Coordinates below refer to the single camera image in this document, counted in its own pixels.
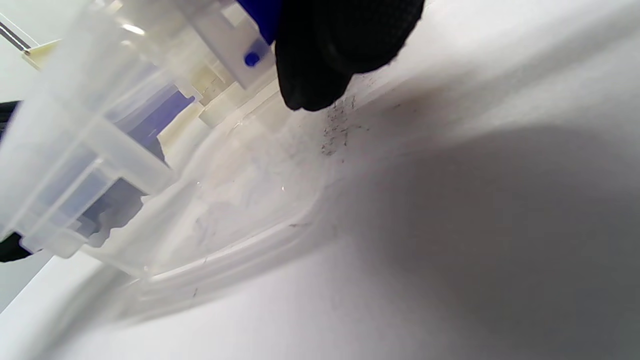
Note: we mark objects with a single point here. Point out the person's right hand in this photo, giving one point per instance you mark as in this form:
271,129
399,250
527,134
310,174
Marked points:
340,40

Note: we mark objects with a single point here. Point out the person's left hand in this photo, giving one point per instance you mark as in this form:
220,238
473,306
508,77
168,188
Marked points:
10,247

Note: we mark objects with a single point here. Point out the clear plastic box blue clips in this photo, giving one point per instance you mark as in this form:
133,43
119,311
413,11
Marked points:
240,200

